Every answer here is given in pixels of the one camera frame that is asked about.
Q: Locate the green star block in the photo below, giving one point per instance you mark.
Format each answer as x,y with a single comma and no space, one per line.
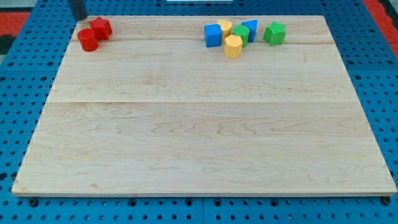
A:
274,34

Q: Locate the blue triangle block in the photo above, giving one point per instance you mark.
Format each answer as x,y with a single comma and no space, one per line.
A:
252,26

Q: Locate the yellow hexagon block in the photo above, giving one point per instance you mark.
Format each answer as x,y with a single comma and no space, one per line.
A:
233,46

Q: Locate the yellow heart block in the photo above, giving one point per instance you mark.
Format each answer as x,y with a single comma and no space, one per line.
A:
226,27

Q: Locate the red cylinder block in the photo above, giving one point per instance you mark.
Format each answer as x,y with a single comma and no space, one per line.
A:
88,40

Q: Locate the red star block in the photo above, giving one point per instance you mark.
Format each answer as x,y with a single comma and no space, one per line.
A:
101,27

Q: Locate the blue cube block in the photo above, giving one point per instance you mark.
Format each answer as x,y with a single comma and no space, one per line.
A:
212,35

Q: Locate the green cylinder block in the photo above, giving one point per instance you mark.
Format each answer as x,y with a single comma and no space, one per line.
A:
243,32

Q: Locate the light wooden board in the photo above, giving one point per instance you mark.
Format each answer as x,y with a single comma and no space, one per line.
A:
153,112

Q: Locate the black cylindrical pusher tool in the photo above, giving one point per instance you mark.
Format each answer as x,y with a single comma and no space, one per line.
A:
78,9

